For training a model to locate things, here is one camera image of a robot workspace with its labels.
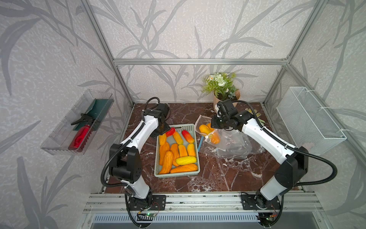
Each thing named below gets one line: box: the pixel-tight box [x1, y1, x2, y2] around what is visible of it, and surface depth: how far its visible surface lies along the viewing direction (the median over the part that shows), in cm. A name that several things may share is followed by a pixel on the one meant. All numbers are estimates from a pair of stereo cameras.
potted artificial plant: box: [201, 72, 241, 116], surface depth 98 cm
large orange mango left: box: [159, 150, 173, 175], surface depth 82 cm
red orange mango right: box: [181, 129, 195, 144], surface depth 98 cm
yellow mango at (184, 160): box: [175, 156, 197, 166], surface depth 83 cm
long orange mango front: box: [170, 163, 198, 174], surface depth 82 cm
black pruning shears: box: [70, 113, 95, 126], surface depth 67 cm
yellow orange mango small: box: [199, 124, 213, 136], surface depth 86 cm
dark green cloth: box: [72, 98, 115, 131], surface depth 72 cm
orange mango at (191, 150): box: [186, 143, 196, 157], surface depth 91 cm
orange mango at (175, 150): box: [170, 143, 181, 167], surface depth 88 cm
